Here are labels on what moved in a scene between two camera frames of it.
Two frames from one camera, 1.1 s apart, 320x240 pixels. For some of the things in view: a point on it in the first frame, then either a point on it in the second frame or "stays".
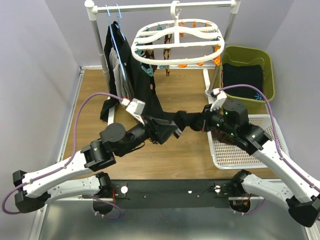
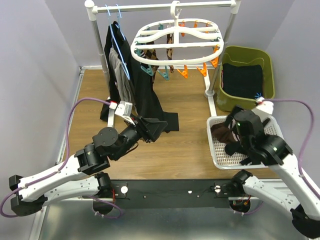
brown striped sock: x=223 y=137 stays
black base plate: x=167 y=194 stays
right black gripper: x=207 y=114 to x=236 y=108
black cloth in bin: x=251 y=75 stays
